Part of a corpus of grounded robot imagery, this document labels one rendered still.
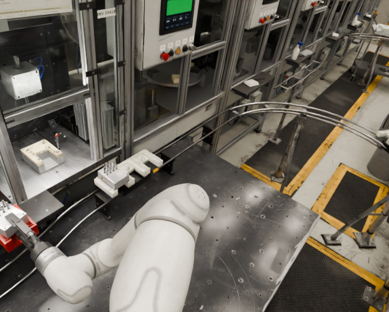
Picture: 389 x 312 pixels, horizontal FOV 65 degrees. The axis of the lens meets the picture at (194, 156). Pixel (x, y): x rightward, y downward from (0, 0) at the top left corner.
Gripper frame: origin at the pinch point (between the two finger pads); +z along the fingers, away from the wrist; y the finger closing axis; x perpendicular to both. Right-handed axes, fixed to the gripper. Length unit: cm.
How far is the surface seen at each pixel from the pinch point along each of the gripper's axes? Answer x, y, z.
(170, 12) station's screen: -96, 61, 12
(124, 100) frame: -70, 20, 17
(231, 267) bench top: -62, -32, -67
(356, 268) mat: -172, -100, -131
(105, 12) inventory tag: -60, 64, 16
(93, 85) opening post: -53, 34, 17
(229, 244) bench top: -73, -32, -59
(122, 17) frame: -69, 61, 16
